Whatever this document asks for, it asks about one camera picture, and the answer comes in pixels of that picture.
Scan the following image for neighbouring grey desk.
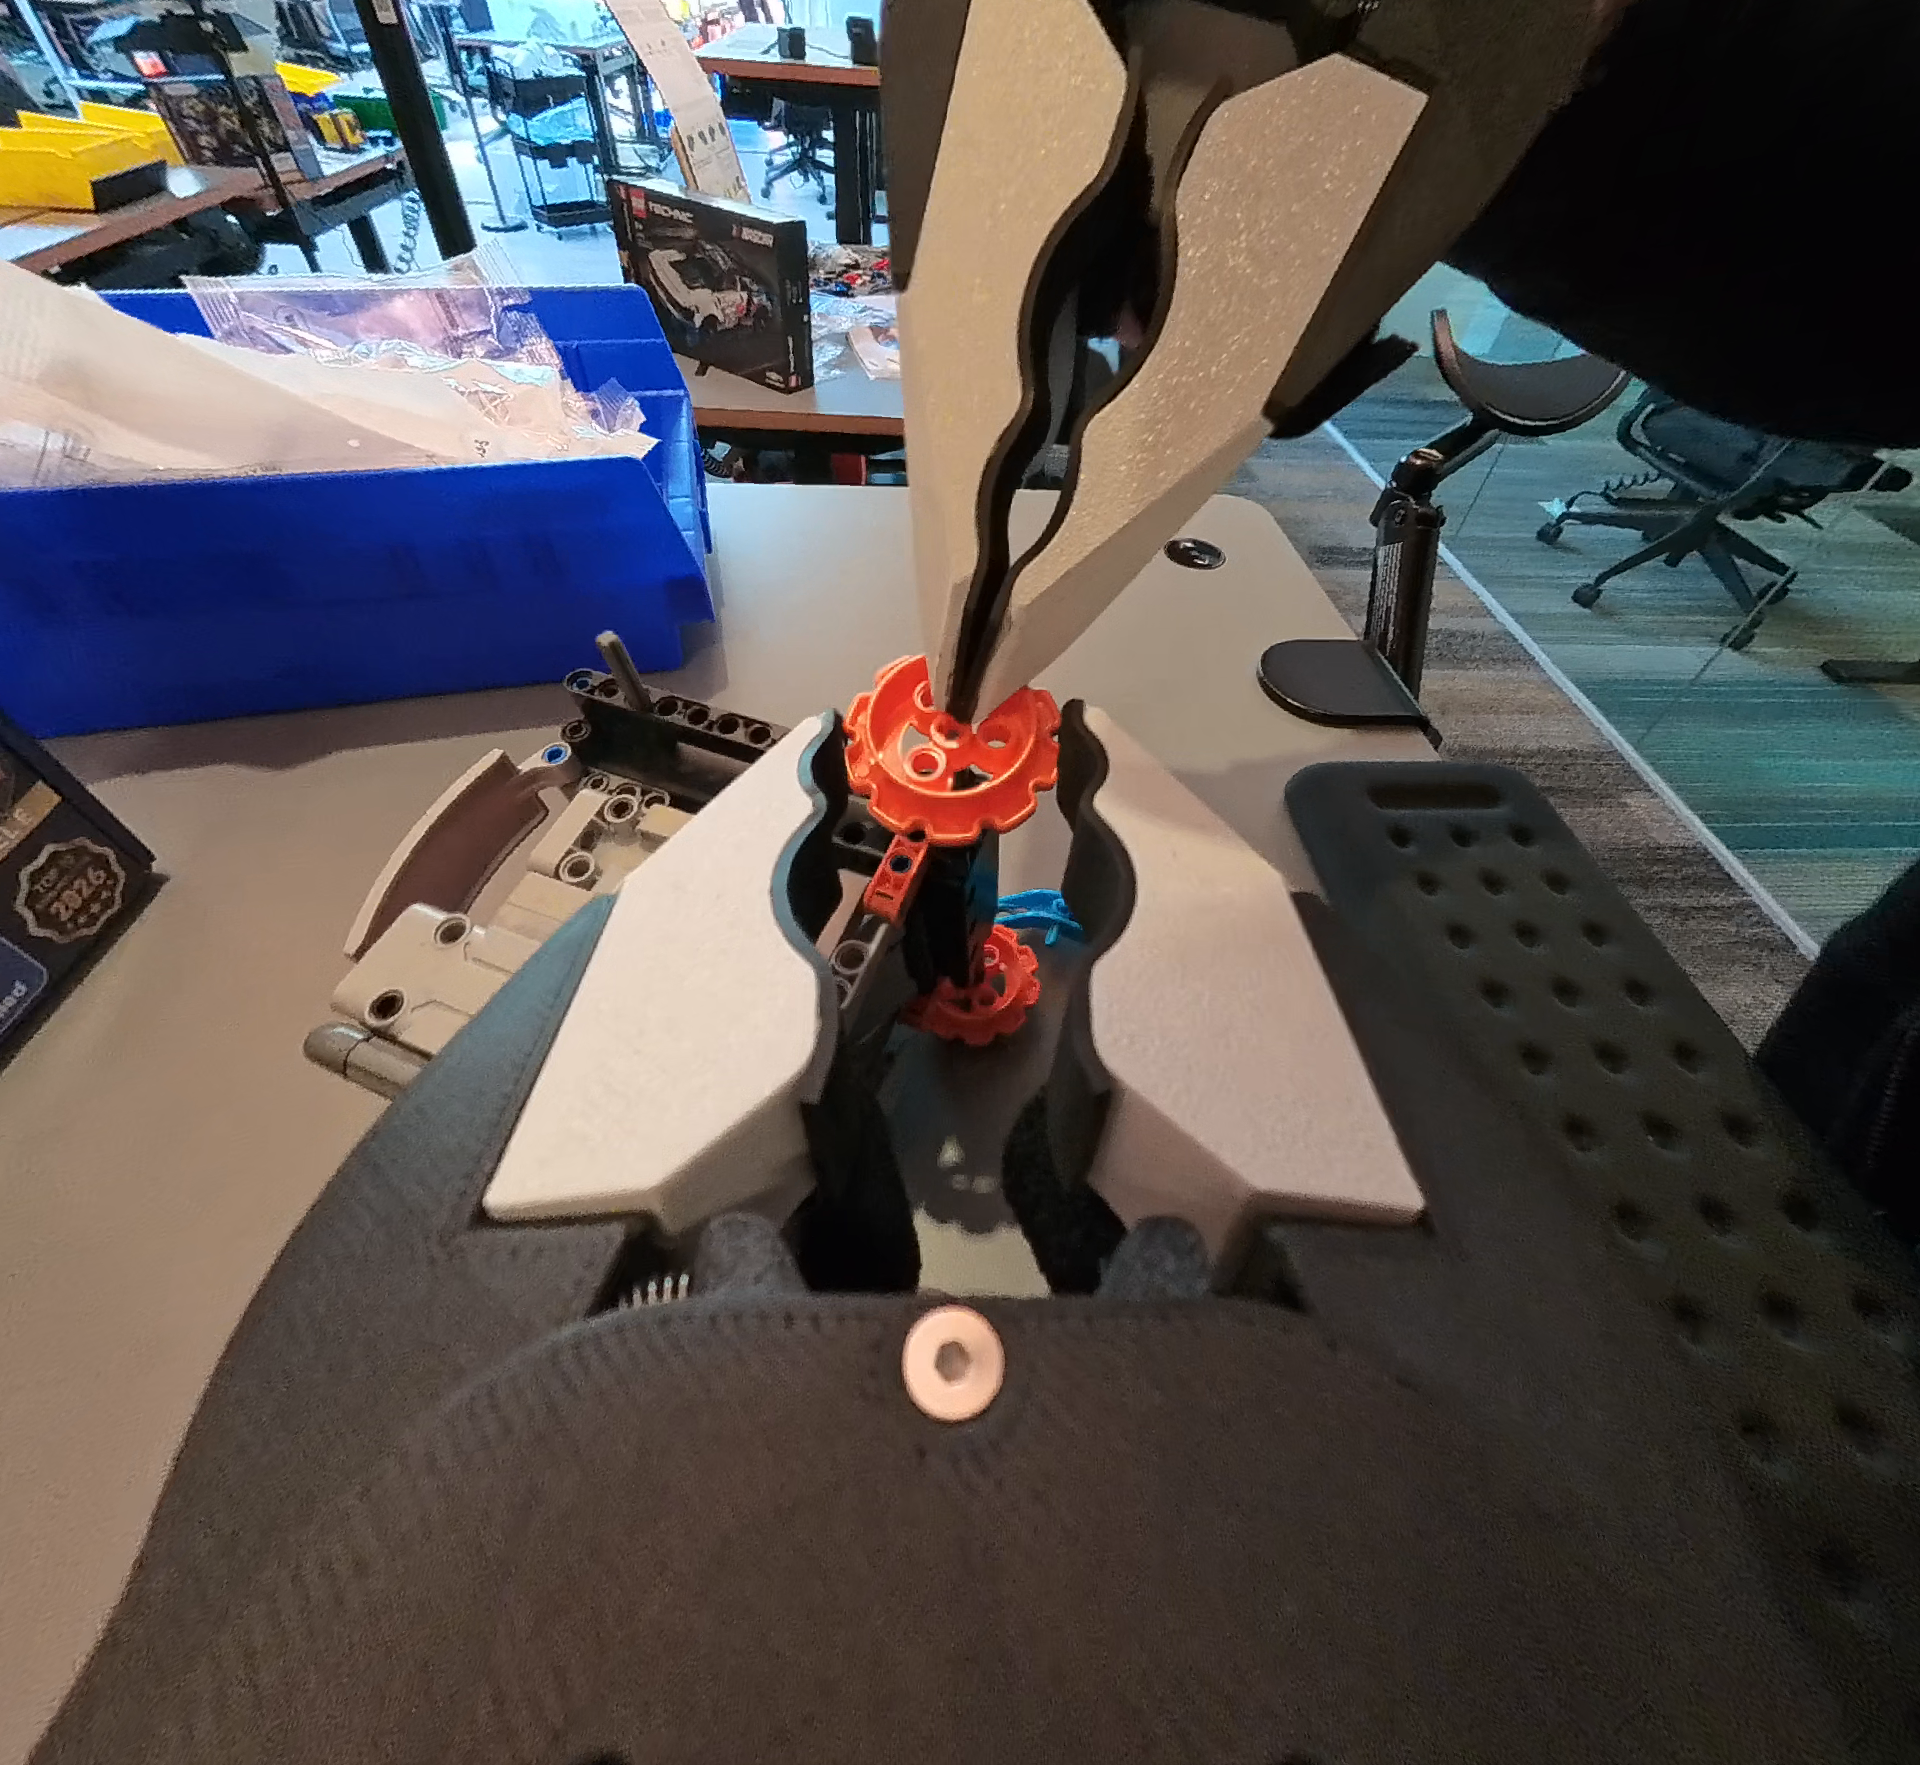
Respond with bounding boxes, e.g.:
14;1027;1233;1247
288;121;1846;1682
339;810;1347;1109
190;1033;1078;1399
675;281;910;442

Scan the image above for wooden top desk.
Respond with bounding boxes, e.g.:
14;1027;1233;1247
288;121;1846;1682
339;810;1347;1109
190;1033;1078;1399
699;26;887;248

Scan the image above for blue robot kit box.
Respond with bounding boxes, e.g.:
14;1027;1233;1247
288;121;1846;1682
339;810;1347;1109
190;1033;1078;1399
0;715;159;1077

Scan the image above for standing sign board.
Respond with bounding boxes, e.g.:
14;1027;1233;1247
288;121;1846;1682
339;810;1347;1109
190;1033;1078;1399
593;0;751;208

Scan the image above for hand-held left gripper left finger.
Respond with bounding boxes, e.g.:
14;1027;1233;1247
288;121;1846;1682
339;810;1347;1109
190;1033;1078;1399
480;708;845;1236

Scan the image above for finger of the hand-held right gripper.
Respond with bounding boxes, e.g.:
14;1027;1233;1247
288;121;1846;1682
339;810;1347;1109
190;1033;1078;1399
981;53;1432;702
894;0;1149;704

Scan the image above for person's right forearm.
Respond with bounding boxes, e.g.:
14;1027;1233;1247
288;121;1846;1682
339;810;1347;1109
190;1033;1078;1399
1448;0;1920;451

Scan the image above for building block robot chassis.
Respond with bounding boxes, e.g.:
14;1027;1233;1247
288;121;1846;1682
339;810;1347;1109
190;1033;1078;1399
305;631;1085;1097

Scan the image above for wooden side table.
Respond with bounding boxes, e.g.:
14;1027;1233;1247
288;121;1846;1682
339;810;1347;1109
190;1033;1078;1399
0;151;414;286

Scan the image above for white paper sheets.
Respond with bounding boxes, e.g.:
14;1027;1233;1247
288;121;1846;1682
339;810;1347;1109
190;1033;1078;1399
0;262;662;468

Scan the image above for black pillar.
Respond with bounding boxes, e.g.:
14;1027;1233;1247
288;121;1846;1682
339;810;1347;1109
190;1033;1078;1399
300;0;483;270

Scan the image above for clear plastic bag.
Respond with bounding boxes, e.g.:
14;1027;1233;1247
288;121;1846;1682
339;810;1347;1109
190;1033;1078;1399
195;266;651;447

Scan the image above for yellow storage bin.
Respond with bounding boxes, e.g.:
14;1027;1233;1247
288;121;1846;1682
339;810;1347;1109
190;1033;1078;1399
0;99;188;211

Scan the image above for dark perforated mat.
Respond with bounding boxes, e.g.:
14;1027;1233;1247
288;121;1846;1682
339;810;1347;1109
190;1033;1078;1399
1286;763;1920;1618

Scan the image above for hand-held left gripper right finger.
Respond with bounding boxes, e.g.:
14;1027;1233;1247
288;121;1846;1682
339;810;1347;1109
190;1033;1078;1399
1069;704;1427;1236

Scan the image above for wire mesh cart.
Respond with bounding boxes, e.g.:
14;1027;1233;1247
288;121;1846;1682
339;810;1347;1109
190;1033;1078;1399
502;63;640;241

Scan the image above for orange gear wheel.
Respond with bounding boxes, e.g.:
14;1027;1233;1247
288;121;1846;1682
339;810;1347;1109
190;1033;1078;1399
841;654;1071;840

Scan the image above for black office chair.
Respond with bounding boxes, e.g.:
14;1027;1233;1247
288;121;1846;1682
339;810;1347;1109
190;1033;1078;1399
1536;387;1917;654

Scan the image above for black carton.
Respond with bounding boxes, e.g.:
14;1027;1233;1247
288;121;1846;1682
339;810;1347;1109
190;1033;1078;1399
607;179;817;395

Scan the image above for blue plastic bin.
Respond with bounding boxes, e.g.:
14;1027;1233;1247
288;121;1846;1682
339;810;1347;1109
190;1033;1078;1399
0;285;718;742

